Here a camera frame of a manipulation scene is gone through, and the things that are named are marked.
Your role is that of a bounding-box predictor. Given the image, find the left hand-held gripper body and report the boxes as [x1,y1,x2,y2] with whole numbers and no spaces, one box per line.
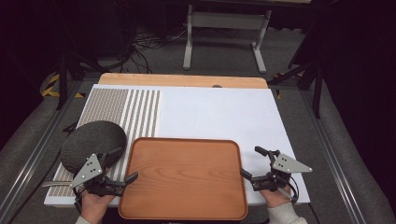
[68,152,127,198]

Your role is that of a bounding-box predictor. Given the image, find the black floor cables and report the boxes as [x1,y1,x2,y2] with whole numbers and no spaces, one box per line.
[120,26,191,75]

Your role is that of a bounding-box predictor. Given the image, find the grey metal strip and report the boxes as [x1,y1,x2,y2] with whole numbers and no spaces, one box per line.
[41,180,73,189]

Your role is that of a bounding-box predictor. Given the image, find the grey metal stand frame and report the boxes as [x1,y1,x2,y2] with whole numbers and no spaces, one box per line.
[182,2,273,75]

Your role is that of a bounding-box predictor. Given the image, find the brown wooden tray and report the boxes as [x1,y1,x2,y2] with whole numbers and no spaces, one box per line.
[118,136,249,221]

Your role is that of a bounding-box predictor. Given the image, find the aluminium floor rail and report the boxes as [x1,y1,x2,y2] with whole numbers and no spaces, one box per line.
[0,79,85,224]
[299,89,367,224]

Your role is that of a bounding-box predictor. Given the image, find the black tripod stand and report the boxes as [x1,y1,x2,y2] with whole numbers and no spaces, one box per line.
[54,49,108,111]
[268,57,326,119]

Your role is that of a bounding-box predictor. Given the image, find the yellow black hazard tape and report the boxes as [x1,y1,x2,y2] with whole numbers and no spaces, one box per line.
[41,73,86,99]

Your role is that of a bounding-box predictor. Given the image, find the white board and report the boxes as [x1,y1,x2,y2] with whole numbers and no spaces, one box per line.
[43,83,312,208]

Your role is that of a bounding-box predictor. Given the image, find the person's left hand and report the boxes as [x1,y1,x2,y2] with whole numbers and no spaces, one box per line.
[79,189,117,224]

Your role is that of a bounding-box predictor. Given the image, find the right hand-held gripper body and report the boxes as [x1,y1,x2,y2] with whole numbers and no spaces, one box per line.
[250,149,314,192]

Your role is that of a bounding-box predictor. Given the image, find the beige striped woven mat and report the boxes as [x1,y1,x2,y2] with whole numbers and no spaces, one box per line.
[48,88,163,198]

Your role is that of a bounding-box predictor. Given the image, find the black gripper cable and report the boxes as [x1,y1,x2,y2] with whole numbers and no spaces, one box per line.
[72,188,84,215]
[283,175,301,205]

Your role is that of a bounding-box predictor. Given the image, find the person's right hand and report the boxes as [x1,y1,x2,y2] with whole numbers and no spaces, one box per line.
[259,184,293,209]

